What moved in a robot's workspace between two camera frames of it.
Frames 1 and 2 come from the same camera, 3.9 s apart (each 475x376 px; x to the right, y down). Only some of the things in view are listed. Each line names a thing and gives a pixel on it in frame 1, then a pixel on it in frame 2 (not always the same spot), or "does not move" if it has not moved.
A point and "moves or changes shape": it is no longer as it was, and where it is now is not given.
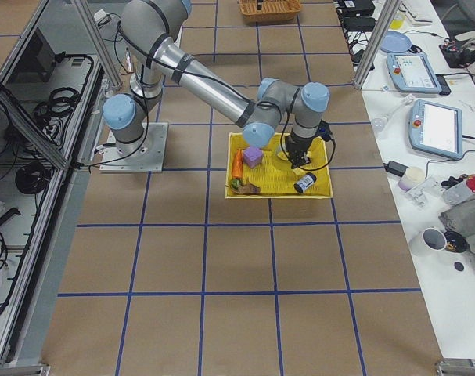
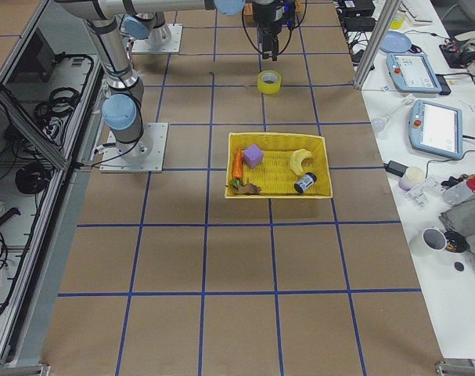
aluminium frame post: x=376 y=41 does not move
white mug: x=430 y=239 does not move
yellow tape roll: x=282 y=160 moves or changes shape
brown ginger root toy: x=249 y=189 does not move
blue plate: x=395 y=42 does not move
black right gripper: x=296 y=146 → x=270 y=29
